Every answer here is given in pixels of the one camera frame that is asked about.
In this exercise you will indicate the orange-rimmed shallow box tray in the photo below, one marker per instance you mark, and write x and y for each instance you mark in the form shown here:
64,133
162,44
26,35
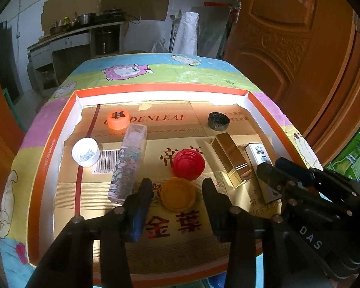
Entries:
54,132

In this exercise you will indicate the gold rectangular box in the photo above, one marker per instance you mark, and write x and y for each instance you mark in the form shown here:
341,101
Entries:
231,159

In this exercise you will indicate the green printed carton stack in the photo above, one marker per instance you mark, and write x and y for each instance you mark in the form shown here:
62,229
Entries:
354,153

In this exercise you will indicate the white plastic sack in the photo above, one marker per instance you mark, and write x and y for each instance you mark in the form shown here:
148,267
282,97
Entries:
185,33

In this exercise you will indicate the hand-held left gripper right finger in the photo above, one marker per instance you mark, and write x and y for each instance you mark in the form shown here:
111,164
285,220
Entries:
216,216

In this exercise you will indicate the metal cooking pot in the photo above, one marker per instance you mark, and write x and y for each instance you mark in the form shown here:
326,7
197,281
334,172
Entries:
84,19

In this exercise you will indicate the black stove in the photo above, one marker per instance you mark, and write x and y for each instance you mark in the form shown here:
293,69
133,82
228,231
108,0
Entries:
109,17

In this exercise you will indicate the clear floral tube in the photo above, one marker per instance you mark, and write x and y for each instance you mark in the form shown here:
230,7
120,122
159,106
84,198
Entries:
127,162

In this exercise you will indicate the orange wooden door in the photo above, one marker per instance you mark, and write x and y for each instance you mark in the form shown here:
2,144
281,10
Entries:
3,120

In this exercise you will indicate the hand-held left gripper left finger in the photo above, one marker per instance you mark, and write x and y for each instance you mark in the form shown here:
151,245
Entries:
139,216

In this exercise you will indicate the printed cardboard tray liner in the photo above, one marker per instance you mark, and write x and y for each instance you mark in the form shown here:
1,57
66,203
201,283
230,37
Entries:
168,117

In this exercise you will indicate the white bottle cap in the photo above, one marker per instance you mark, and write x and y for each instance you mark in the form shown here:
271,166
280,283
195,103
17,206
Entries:
85,155

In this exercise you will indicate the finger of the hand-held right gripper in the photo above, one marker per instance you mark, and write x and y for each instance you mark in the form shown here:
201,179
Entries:
271,177
297,171

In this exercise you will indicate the grey kitchen counter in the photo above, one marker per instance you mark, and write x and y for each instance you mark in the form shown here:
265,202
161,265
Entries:
72,48

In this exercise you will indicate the clear plastic bag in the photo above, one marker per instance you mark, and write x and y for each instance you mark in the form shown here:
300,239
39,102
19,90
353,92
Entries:
159,46

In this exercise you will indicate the plain orange bottle cap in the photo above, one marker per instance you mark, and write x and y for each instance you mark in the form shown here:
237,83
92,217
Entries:
178,194

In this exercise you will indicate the white box with cartoon print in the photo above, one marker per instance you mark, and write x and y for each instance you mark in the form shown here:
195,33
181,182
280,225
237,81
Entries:
258,157

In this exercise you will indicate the orange wooden door frame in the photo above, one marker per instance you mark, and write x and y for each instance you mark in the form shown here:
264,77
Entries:
348,96

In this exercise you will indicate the cardboard sheets on wall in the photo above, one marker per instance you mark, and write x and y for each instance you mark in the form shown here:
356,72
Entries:
108,0

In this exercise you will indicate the orange cap with black mark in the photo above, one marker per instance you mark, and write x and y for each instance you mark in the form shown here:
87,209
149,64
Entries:
118,120

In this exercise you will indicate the cartoon sheep printed tablecloth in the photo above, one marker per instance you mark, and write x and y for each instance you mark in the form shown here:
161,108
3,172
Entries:
168,69

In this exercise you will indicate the black bottle cap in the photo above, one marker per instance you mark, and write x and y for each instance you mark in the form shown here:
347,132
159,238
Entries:
218,122

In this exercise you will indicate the carved brown wooden door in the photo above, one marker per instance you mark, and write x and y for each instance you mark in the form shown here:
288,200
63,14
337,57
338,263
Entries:
288,51

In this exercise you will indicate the red bottle cap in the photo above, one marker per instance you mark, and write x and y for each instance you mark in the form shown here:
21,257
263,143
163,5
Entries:
188,164

